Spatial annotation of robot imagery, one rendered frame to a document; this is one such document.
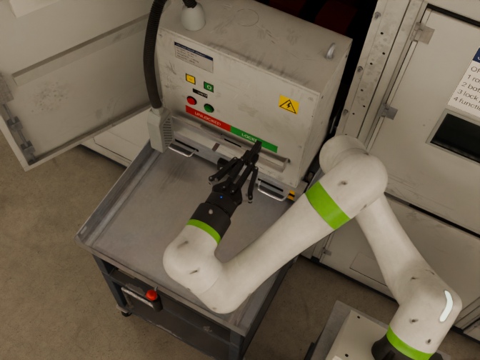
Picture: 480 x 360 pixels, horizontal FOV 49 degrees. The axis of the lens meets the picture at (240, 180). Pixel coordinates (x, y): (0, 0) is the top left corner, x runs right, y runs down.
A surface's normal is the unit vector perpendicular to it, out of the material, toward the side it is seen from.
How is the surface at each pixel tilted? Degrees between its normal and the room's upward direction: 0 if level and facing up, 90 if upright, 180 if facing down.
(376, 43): 90
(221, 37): 0
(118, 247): 0
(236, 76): 90
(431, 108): 90
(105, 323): 0
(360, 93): 90
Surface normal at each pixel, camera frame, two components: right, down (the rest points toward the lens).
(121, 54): 0.59, 0.71
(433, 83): -0.47, 0.75
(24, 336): 0.04, -0.51
